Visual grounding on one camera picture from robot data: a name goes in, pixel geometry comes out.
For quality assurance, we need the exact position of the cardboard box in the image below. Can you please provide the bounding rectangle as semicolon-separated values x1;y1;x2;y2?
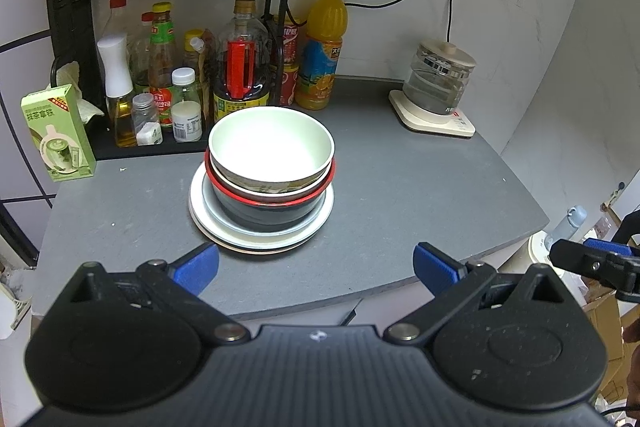
585;297;640;398

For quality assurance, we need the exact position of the red drink can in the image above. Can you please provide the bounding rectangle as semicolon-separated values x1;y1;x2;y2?
277;16;307;65
280;63;301;108

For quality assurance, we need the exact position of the deep white script-print plate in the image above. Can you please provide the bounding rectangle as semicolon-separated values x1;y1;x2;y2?
201;172;335;249

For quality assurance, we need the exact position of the white-capped green bottle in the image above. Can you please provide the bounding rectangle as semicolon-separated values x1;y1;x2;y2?
171;68;201;108

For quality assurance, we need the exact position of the red and black bowl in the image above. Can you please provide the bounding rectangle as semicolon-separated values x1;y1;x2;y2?
204;147;337;234

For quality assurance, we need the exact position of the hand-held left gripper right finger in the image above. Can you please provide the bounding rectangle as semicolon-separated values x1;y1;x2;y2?
382;242;573;348

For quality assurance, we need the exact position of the glass kettle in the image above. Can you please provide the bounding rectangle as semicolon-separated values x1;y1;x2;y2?
404;38;477;116

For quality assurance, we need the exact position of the red-capped dark sauce bottle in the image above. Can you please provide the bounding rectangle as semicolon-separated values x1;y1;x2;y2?
130;12;153;92

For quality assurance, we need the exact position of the white crumpled tissue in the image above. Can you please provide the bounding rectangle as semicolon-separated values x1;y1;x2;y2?
47;62;106;122

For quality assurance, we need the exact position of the large red-handled oil bottle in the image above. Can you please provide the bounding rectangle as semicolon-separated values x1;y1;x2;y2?
212;0;273;124

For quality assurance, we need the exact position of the orange juice bottle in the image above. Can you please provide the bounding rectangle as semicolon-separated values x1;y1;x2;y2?
294;0;348;111

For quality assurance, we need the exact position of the cream bowl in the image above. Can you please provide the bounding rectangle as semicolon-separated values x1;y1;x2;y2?
207;152;335;204
208;106;335;188

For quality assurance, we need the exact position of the cream kettle base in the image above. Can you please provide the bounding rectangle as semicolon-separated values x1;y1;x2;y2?
389;89;476;138

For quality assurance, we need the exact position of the white flower-print plate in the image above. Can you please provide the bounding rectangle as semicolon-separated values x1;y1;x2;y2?
188;159;335;256

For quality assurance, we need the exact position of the green carton box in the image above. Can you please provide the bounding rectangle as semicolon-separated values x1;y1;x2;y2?
21;84;97;182

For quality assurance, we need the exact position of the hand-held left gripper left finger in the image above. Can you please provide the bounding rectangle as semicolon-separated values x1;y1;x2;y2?
69;242;253;348

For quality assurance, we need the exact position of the small glass spice jar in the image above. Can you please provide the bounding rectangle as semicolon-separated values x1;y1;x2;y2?
131;93;163;146

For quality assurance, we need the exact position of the blue-grey bottle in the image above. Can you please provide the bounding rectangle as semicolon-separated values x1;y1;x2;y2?
550;205;588;248

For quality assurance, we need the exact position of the white-top oil spray bottle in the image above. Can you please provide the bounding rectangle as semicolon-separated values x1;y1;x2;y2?
97;33;137;148

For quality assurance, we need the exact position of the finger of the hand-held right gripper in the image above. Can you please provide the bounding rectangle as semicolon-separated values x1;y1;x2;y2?
549;237;640;305

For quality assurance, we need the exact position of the white cylindrical appliance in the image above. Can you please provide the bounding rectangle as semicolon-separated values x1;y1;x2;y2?
527;232;566;278

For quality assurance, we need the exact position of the red-capped clear bottle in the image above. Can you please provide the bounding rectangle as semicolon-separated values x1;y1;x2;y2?
102;0;131;58

